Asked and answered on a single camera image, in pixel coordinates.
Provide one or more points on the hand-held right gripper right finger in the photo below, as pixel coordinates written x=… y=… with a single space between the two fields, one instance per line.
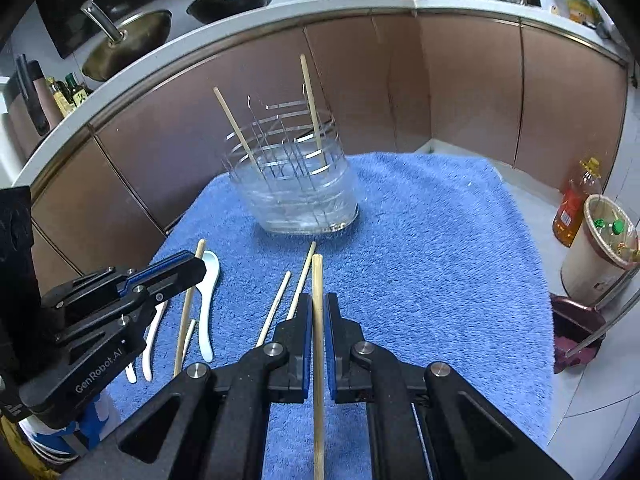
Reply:
x=330 y=340

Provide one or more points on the large cooking oil bottle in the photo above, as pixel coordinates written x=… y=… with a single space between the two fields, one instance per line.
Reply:
x=570 y=215

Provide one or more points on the brown kitchen cabinet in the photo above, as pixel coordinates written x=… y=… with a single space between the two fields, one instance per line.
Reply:
x=475 y=85

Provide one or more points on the black gas stove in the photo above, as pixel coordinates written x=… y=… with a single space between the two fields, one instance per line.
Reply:
x=65 y=25

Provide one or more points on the clear plastic utensil holder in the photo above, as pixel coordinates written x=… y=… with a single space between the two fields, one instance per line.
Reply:
x=305 y=200

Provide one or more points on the maroon dustpan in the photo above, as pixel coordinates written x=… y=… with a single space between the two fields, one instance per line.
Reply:
x=575 y=330

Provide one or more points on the white kitchen countertop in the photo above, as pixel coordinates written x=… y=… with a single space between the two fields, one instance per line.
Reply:
x=300 y=12

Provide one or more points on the pink knife block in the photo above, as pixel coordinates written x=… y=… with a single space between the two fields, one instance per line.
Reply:
x=42 y=105

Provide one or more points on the dark sauce bottle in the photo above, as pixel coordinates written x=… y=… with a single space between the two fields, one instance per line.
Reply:
x=76 y=91

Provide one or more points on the yellow bottle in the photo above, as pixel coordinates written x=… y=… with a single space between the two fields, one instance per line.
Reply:
x=582 y=7

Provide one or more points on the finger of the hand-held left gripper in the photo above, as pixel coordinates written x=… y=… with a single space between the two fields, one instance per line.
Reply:
x=135 y=320
x=170 y=272

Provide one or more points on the beige trash bin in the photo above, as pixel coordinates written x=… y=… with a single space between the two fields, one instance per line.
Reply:
x=590 y=265

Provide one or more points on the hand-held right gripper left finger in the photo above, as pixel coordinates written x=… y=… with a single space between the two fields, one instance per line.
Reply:
x=300 y=360

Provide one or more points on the wooden chopstick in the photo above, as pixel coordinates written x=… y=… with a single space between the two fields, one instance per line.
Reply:
x=317 y=280
x=312 y=105
x=187 y=310
x=235 y=122
x=302 y=280
x=274 y=310

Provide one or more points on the steel wok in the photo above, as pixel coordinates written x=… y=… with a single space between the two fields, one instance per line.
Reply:
x=135 y=42

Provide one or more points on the blue towel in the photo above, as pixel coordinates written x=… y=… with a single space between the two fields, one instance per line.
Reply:
x=425 y=260

